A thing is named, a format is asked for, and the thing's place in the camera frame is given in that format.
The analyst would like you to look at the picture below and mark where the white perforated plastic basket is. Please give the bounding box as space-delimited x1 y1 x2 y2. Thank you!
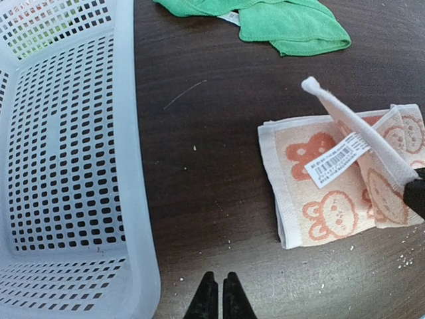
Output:
1 1 161 318

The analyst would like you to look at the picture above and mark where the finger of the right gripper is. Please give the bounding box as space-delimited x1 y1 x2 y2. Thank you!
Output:
403 168 425 219

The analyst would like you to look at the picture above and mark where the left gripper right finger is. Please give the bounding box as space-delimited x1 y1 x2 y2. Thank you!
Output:
222 272 257 319

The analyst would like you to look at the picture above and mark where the orange bunny pattern towel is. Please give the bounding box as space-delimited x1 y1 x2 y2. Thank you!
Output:
258 77 424 249

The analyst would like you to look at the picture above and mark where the green microfiber towel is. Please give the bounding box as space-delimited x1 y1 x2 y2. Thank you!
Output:
157 0 351 56

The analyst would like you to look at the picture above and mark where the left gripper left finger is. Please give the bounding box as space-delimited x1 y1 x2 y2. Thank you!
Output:
183 271 218 319

